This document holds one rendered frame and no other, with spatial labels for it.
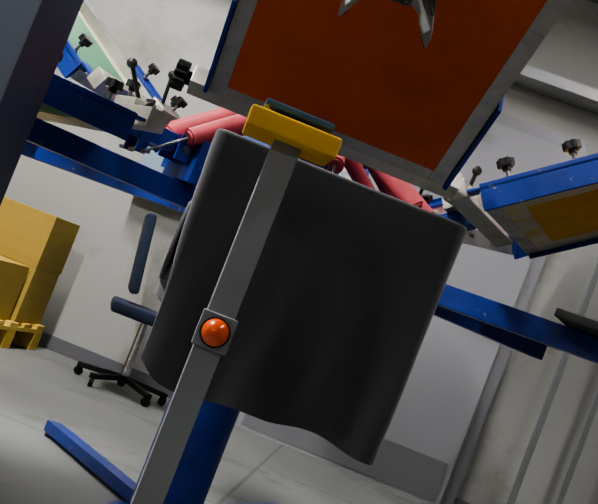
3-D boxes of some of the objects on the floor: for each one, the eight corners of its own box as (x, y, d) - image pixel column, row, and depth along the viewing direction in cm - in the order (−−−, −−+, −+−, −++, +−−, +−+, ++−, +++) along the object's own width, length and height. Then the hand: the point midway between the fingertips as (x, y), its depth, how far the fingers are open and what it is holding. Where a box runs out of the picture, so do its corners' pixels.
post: (108, 851, 135) (381, 144, 140) (-60, 795, 133) (224, 80, 138) (119, 770, 157) (355, 161, 162) (-25, 721, 155) (219, 106, 160)
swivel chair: (174, 408, 574) (237, 248, 579) (147, 411, 524) (216, 236, 529) (86, 371, 584) (148, 214, 589) (50, 371, 534) (119, 199, 539)
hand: (382, 31), depth 176 cm, fingers open, 14 cm apart
